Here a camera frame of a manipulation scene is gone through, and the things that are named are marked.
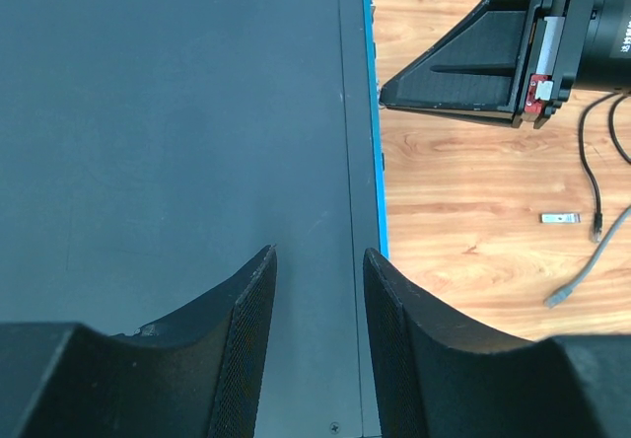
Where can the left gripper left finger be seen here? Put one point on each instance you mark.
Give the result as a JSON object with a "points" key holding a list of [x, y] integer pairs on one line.
{"points": [[195, 372]]}

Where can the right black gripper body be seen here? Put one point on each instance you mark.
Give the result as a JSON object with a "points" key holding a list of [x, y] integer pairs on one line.
{"points": [[571, 44]]}

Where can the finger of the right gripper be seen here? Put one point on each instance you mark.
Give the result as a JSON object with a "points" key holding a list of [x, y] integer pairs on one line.
{"points": [[472, 73]]}

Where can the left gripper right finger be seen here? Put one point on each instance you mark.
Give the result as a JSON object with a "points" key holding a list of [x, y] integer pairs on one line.
{"points": [[441, 373]]}

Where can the small silver transceiver module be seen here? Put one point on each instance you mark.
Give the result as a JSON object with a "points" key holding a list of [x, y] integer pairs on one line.
{"points": [[560, 218]]}

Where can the dark blue network switch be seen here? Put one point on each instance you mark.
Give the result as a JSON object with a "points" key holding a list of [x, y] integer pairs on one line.
{"points": [[149, 148]]}

